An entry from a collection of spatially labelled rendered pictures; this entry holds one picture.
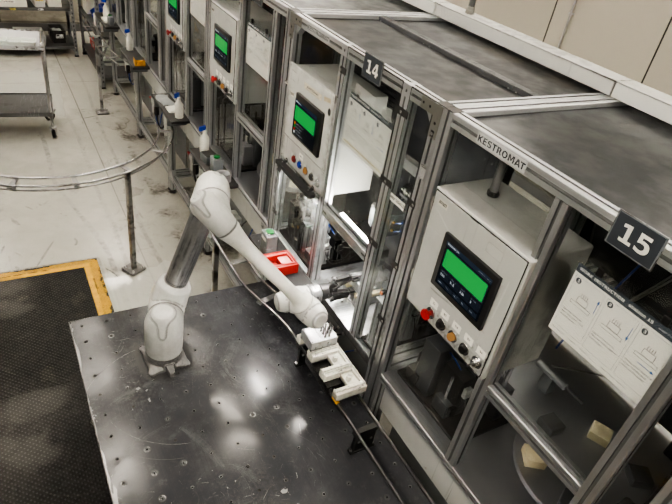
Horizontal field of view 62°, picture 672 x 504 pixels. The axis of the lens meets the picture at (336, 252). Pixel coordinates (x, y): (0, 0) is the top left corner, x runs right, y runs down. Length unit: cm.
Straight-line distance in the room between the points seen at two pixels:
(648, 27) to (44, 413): 520
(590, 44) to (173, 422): 487
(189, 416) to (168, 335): 34
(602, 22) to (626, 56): 40
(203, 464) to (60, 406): 131
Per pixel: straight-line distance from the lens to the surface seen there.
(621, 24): 577
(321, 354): 242
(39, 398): 349
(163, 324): 244
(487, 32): 279
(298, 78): 259
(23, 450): 330
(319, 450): 236
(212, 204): 215
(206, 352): 267
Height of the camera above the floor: 259
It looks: 34 degrees down
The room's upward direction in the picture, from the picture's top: 10 degrees clockwise
